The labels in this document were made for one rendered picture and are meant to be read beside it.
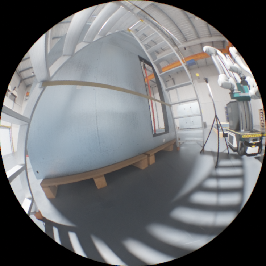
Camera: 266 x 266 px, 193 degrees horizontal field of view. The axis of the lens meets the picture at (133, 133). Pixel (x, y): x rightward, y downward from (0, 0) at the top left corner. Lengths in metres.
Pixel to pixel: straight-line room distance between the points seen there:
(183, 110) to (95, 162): 6.99
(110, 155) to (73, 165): 0.40
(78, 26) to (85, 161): 0.97
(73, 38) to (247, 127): 2.21
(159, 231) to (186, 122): 6.90
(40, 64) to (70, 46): 0.23
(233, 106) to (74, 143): 2.33
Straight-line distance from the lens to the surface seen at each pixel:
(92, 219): 0.64
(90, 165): 0.82
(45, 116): 0.87
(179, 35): 9.31
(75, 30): 0.56
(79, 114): 0.79
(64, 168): 0.85
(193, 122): 6.95
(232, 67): 1.35
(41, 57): 0.42
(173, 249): 0.53
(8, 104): 11.39
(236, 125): 1.86
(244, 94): 1.64
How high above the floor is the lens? 0.51
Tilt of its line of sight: 3 degrees down
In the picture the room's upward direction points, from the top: 7 degrees counter-clockwise
